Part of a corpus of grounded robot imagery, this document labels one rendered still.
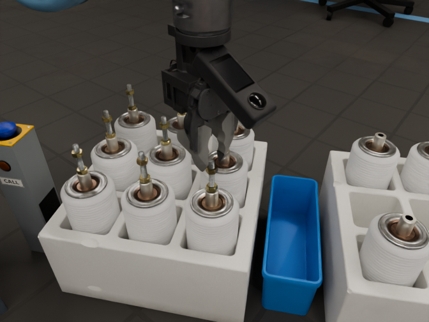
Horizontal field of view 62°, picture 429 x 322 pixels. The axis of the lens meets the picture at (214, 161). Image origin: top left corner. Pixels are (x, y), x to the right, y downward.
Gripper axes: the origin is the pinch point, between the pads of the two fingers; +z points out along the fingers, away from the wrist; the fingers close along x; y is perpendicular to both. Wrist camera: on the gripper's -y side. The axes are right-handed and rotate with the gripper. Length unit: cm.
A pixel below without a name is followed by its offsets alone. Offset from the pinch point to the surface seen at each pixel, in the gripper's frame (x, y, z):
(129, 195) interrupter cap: 9.5, 11.7, 9.2
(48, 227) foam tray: 21.8, 22.1, 16.6
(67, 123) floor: -7, 86, 35
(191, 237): 4.8, 0.8, 15.0
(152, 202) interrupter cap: 7.5, 7.5, 9.2
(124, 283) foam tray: 15.3, 9.1, 27.0
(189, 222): 4.7, 1.1, 11.4
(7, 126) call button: 19.5, 35.9, 1.6
